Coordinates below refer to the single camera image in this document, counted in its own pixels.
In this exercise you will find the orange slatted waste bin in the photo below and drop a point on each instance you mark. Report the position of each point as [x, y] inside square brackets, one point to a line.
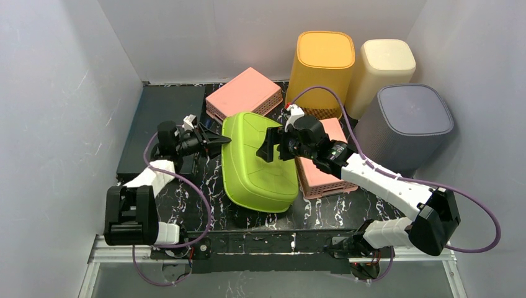
[322, 58]

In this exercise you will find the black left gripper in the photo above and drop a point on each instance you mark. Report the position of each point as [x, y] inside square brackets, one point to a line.
[201, 141]

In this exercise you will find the grey slatted waste bin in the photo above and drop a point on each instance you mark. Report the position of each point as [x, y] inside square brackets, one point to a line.
[402, 127]

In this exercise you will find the green plastic tray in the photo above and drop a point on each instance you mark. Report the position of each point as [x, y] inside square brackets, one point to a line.
[248, 180]

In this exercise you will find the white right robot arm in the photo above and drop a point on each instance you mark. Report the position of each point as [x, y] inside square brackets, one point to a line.
[431, 214]

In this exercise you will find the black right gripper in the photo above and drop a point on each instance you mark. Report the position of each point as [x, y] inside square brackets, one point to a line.
[281, 143]

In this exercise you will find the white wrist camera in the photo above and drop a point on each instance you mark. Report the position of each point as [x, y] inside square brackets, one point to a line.
[295, 113]
[190, 122]

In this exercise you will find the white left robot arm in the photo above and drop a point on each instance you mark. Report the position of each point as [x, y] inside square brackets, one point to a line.
[131, 216]

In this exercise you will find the cream bin liner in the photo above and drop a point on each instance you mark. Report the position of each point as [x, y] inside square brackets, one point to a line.
[380, 62]

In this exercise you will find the dark grey flat box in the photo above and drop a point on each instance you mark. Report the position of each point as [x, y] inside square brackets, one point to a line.
[158, 106]

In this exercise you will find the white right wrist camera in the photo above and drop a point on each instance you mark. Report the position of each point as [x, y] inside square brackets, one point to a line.
[295, 113]

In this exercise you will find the pink perforated basket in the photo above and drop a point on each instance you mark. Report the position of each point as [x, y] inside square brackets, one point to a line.
[250, 91]
[314, 183]

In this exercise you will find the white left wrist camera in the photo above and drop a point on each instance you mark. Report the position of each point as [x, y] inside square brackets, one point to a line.
[190, 122]

